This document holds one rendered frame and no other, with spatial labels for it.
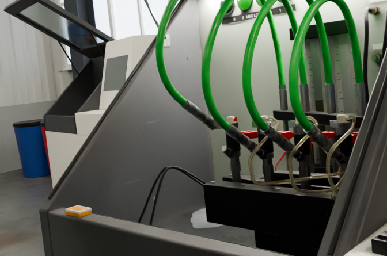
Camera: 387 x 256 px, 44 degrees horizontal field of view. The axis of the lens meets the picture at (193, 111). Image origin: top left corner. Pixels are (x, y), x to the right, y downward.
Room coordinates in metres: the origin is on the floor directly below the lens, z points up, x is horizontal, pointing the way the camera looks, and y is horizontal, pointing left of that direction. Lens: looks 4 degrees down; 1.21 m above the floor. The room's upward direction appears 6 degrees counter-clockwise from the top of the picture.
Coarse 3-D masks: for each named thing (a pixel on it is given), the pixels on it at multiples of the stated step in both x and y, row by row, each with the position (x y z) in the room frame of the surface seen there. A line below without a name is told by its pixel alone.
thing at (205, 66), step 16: (288, 0) 1.00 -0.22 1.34; (288, 16) 1.01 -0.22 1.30; (208, 32) 0.83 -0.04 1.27; (208, 48) 0.81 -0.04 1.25; (208, 64) 0.80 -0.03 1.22; (304, 64) 1.03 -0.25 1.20; (208, 80) 0.80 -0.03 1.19; (304, 80) 1.03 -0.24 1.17; (208, 96) 0.80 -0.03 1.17; (304, 96) 1.03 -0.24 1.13; (224, 128) 0.83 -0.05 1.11; (256, 144) 0.88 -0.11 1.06
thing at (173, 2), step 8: (176, 0) 0.88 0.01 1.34; (264, 0) 1.08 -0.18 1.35; (168, 8) 0.87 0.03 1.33; (168, 16) 0.86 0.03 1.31; (272, 16) 1.10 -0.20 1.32; (160, 24) 0.85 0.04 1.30; (272, 24) 1.10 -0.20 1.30; (160, 32) 0.85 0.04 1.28; (272, 32) 1.10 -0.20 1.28; (160, 40) 0.85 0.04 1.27; (160, 48) 0.84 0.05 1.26; (160, 56) 0.84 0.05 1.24; (280, 56) 1.11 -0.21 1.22; (160, 64) 0.84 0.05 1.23; (280, 64) 1.11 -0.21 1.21; (160, 72) 0.84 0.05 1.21; (280, 72) 1.11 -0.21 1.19; (168, 80) 0.85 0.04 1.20; (280, 80) 1.11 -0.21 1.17; (168, 88) 0.85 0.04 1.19; (280, 88) 1.11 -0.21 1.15; (176, 96) 0.86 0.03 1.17; (184, 104) 0.88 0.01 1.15
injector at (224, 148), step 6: (234, 126) 0.96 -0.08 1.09; (228, 138) 0.96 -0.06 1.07; (228, 144) 0.96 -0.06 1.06; (234, 144) 0.96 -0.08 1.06; (222, 150) 0.95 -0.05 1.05; (228, 150) 0.95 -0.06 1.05; (234, 150) 0.96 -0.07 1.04; (228, 156) 0.96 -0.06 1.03; (234, 156) 0.96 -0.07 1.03; (234, 162) 0.96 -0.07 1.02; (234, 168) 0.96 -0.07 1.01; (240, 168) 0.97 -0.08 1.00; (234, 174) 0.97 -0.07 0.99; (240, 174) 0.97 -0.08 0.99; (234, 180) 0.97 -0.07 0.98; (240, 180) 0.97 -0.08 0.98
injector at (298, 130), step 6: (300, 126) 0.85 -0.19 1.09; (294, 132) 0.86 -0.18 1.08; (300, 132) 0.85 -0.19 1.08; (294, 138) 0.86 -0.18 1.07; (300, 138) 0.85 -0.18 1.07; (294, 144) 0.86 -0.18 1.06; (306, 144) 0.85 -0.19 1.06; (300, 150) 0.85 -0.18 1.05; (306, 150) 0.85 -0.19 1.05; (294, 156) 0.84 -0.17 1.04; (300, 156) 0.84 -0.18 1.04; (306, 156) 0.85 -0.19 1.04; (300, 162) 0.86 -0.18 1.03; (306, 162) 0.85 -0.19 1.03; (300, 168) 0.86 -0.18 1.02; (306, 168) 0.85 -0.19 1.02; (300, 174) 0.86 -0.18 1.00; (306, 174) 0.85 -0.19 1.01; (306, 186) 0.85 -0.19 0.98
